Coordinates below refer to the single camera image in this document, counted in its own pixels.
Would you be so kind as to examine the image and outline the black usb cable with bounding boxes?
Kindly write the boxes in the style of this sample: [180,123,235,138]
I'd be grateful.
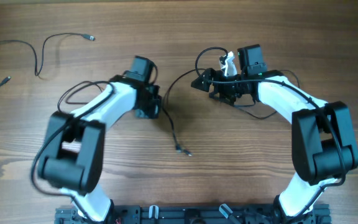
[161,68,206,157]
[0,32,96,94]

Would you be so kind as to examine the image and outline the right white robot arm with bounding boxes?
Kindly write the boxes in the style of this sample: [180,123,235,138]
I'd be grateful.
[191,44,358,223]

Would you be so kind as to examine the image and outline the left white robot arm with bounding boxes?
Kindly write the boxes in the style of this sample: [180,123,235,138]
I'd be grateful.
[30,56,162,223]

